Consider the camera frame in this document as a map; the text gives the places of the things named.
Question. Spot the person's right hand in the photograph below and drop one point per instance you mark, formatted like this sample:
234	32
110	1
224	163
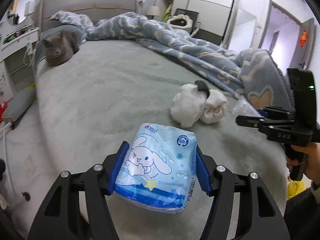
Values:
312	167

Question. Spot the red door decoration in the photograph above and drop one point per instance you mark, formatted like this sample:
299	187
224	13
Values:
303	38

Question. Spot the grey bed headboard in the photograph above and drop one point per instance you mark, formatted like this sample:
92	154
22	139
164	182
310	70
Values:
94	9

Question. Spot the grey cushioned stool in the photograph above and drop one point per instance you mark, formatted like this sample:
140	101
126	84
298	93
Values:
18	105

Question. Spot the grey door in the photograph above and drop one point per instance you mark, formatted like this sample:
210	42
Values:
302	55

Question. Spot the white rolled towel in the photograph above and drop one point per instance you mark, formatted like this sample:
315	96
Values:
189	106

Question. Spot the white dressing table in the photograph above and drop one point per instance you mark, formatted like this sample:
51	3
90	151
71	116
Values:
16	69

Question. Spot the yellow garment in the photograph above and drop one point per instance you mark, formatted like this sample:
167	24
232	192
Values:
294	188

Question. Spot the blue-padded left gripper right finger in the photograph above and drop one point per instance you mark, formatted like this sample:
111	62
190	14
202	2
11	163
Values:
259	216

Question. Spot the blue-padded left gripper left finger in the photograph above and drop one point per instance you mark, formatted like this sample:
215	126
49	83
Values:
75	204

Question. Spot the white wardrobe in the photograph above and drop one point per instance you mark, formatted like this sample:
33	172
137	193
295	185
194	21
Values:
213	15

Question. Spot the blue tissue pack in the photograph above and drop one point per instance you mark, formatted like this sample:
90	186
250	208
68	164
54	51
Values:
159	169

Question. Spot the white cat bed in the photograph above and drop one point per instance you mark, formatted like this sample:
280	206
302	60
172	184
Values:
183	22

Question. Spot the clear bubble wrap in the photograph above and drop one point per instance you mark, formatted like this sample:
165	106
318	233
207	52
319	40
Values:
243	107

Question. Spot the white power strip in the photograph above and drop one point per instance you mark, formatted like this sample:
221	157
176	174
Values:
29	47

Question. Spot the bedside lamp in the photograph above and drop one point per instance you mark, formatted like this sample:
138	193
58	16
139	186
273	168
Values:
153	12

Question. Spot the grey cat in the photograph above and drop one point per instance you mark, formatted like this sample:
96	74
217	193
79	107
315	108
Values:
60	47

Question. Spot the black chair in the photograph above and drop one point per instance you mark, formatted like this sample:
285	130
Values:
194	16

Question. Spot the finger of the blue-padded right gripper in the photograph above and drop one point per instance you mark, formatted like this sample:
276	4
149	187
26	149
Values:
276	113
283	122

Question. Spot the round mirror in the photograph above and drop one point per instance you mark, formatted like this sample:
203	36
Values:
16	11

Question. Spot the blue patterned blanket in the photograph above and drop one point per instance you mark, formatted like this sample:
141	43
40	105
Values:
251	72

